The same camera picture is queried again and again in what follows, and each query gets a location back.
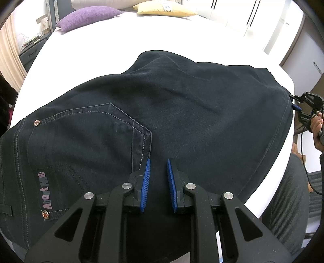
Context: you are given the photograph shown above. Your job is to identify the black denim pants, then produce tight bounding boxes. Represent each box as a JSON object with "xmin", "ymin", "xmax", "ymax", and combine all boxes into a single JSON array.
[{"xmin": 1, "ymin": 51, "xmax": 292, "ymax": 254}]

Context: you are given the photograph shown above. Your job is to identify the right hand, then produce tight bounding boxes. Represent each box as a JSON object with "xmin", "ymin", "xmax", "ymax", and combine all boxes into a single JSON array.
[{"xmin": 310, "ymin": 115, "xmax": 323, "ymax": 152}]

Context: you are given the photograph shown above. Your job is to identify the person's grey trouser leg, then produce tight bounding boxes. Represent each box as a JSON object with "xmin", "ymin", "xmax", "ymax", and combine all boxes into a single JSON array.
[{"xmin": 262, "ymin": 153, "xmax": 310, "ymax": 256}]

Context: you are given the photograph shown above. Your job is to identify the white wardrobe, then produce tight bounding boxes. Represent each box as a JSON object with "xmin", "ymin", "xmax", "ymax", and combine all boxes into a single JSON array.
[{"xmin": 194, "ymin": 1, "xmax": 323, "ymax": 94}]

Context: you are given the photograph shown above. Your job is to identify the yellow pillow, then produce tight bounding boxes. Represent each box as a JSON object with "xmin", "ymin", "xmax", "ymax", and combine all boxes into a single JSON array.
[{"xmin": 132, "ymin": 1, "xmax": 197, "ymax": 18}]

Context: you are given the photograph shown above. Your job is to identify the beige curtain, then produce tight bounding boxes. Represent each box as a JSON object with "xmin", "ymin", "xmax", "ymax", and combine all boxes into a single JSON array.
[{"xmin": 0, "ymin": 15, "xmax": 27, "ymax": 93}]

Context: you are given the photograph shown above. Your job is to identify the white bed sheet mattress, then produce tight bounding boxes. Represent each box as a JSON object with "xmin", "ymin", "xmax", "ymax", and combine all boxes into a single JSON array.
[{"xmin": 10, "ymin": 12, "xmax": 293, "ymax": 216}]

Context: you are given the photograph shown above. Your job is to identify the dark grey nightstand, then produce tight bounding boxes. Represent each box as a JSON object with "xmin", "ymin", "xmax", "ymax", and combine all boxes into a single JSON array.
[{"xmin": 19, "ymin": 35, "xmax": 48, "ymax": 66}]

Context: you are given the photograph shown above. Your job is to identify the large white pillow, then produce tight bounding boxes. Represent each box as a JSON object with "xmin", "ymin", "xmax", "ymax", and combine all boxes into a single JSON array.
[{"xmin": 71, "ymin": 0, "xmax": 144, "ymax": 10}]

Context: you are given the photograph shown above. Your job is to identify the purple pillow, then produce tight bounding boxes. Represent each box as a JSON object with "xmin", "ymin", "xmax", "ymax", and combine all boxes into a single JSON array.
[{"xmin": 56, "ymin": 6, "xmax": 122, "ymax": 33}]

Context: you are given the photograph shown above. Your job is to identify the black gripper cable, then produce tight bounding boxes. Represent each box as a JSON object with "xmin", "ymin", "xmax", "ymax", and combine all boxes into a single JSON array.
[{"xmin": 293, "ymin": 126, "xmax": 324, "ymax": 196}]

